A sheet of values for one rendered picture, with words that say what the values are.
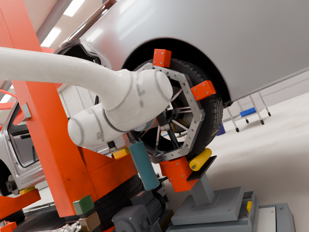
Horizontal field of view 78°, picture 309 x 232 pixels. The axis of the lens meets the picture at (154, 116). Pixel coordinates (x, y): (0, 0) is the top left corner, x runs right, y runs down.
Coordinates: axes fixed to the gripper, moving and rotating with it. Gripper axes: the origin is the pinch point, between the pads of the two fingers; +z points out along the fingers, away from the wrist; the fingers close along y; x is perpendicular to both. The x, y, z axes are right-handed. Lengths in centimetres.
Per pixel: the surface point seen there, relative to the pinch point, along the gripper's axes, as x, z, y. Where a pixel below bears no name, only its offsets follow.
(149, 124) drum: -2.8, 9.4, -13.1
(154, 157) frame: -20.6, 20.7, -26.8
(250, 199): -66, 49, 7
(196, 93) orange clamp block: 2.2, 20.5, 12.0
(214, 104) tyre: -6.3, 31.0, 14.9
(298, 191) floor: -83, 84, 29
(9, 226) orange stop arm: -34, -8, -181
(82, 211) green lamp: -20.0, -40.1, -10.4
